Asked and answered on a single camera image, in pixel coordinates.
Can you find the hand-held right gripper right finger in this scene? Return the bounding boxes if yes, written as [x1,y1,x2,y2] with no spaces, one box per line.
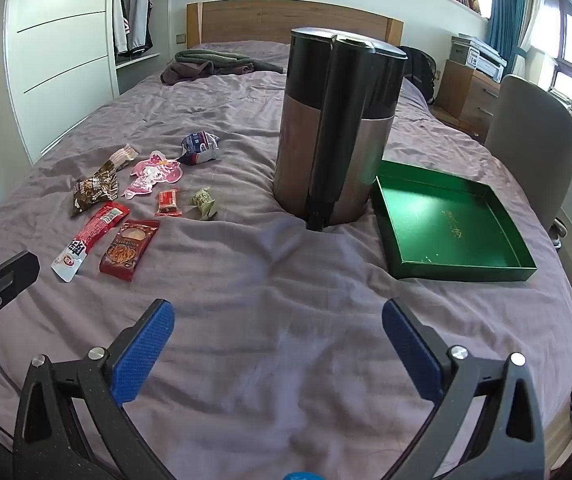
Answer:
[382,298,546,480]

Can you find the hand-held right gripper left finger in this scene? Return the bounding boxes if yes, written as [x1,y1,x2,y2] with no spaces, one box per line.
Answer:
[13,299,175,480]

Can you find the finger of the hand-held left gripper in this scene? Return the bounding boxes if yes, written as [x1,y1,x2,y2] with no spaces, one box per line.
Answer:
[0,250,41,386]

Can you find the green candy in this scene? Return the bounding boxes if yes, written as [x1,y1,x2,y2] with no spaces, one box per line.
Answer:
[189,187,217,222]

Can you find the pink cartoon snack packet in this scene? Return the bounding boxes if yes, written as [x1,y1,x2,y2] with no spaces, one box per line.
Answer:
[123,150,187,200]

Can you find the long red sausage packet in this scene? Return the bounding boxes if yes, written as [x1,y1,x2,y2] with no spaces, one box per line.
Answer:
[51,202,131,282]

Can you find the red noodle snack packet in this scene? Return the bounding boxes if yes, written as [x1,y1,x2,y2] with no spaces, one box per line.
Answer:
[99,219,161,281]

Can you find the brown snack packet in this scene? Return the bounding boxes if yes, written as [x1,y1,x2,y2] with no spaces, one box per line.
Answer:
[71,167,119,218]

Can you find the green cardboard box tray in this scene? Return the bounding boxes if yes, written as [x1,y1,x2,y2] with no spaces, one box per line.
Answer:
[370,160,537,282]

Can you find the bed with purple sheet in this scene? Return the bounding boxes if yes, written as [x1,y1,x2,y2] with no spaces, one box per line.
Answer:
[0,42,572,480]

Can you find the small red snack packet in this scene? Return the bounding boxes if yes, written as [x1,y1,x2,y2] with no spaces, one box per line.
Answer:
[155,187,181,218]

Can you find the white wardrobe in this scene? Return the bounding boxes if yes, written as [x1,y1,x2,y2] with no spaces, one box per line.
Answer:
[3,0,119,166]

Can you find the blue and white snack packet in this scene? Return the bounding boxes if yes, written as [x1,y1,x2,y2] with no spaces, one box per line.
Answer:
[178,131,219,166]

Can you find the black and bronze tall canister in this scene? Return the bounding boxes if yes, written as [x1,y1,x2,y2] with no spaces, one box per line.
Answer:
[273,26,407,232]

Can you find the grey chair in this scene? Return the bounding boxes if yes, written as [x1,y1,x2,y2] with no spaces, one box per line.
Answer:
[486,74,572,231]

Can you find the wooden dresser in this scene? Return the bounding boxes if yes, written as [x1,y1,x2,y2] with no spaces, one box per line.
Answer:
[436,60,501,141]

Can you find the hanging clothes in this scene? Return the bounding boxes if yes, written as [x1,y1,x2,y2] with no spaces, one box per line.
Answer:
[113,0,154,56]

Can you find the black backpack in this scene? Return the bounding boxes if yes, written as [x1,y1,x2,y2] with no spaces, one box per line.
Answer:
[398,46,439,106]

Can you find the pile of dark clothes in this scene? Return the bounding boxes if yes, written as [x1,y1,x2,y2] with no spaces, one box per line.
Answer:
[161,49,287,85]

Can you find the white printer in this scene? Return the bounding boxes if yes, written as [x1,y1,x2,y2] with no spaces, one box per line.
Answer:
[450,34,507,78]

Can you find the teal curtain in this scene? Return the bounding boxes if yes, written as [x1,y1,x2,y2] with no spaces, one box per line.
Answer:
[488,0,534,76]

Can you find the wooden headboard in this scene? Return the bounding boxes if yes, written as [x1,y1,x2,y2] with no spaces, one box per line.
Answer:
[187,0,404,51]

